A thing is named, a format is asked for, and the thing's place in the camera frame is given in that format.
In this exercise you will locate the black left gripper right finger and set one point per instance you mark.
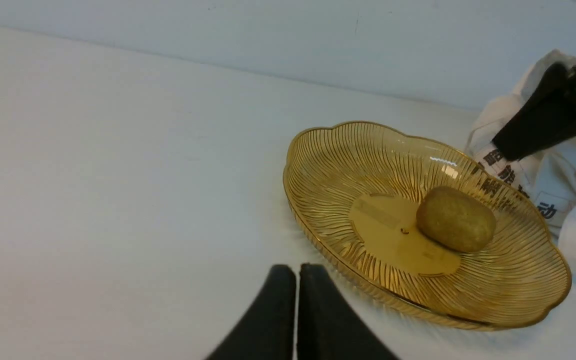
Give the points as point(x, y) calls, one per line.
point(327, 327)

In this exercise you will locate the gold transparent plastic plate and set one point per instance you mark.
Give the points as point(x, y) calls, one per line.
point(354, 189)

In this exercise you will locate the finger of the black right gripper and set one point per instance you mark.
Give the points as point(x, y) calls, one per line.
point(548, 116)

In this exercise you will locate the brown kiwi fruit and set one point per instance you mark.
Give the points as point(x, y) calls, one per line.
point(455, 220)

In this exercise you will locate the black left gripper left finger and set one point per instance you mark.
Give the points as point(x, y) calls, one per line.
point(266, 330)

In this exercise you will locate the white canvas tote bag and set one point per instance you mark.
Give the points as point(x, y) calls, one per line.
point(547, 178)

